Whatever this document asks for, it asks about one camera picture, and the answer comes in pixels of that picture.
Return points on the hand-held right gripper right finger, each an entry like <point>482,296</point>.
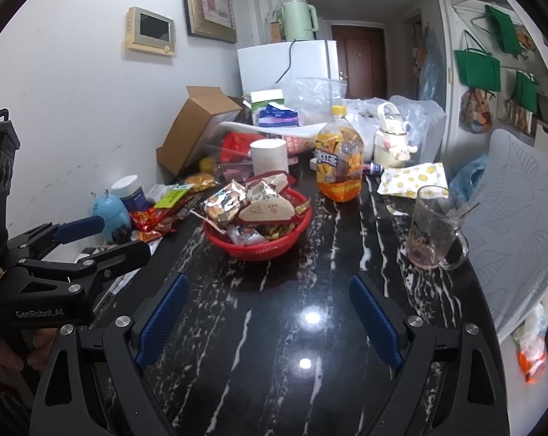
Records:
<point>376,322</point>

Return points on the clear cracker packet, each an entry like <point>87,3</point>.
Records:
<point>224,204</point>

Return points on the green electric kettle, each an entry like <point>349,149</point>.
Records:
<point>299,20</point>

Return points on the white jar dark blue label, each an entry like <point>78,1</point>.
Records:
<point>130,193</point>

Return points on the small purple bottle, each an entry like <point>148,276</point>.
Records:
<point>372,168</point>

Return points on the white jug with plush toy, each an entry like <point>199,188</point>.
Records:
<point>392,143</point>

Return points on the wall intercom panel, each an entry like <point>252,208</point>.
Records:
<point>151,32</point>

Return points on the red packet in clear box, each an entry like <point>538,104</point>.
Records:
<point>237,145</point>

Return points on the framed wall picture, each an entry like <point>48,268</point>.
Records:
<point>210,2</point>

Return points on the yellow orange bread packet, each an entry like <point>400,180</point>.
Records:
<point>201,181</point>

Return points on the cartoon print bag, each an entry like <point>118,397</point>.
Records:
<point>476,111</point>

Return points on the green white box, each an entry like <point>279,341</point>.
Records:
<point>264,97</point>

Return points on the dark stirring stick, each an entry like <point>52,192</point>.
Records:
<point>469,211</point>

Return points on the person's left hand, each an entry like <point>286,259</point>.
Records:
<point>39,345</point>

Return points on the green snack packet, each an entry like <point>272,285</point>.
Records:
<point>174,196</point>

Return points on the orange label tea bottle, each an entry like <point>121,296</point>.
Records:
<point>339,159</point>

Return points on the white plastic tray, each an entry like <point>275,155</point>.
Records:
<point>237,128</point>

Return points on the red candy packets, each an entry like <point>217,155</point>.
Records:
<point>151,225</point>

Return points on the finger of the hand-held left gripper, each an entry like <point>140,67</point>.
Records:
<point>119,254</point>
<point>80,228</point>

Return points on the large green tote bag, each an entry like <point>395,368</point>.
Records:
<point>478,75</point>

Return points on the clear plastic container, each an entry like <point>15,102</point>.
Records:
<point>319,97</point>

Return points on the blue round gadget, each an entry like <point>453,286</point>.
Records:
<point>110,211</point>

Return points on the red plastic basket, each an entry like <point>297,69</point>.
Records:
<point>260,247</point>

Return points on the clear glass mug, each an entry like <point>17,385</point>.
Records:
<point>428,231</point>

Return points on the hanging clear blue plastic bag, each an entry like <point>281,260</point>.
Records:
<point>432,66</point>

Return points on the blue purple tissue pack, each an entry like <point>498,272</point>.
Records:
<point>278,117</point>

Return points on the pink patterned paper cup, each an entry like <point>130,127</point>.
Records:
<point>301,145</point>

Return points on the toilet paper roll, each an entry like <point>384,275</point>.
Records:
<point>269,159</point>

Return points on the red white triangular snack packet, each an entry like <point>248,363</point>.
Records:
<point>267,211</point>

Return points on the smiley print pouch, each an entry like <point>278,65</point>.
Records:
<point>412,179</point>

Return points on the brown carton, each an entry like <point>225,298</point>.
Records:
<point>275,32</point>

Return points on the yellow fruit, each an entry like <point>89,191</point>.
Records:
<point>208,164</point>

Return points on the brown cardboard box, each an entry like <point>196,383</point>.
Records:
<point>187,127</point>

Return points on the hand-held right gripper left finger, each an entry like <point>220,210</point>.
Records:
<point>162,318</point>

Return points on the white fridge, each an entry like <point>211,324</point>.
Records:
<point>264,66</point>

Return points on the brown door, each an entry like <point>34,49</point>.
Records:
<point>360,61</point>

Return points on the orange white plastic bag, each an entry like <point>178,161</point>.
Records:
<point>530,345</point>

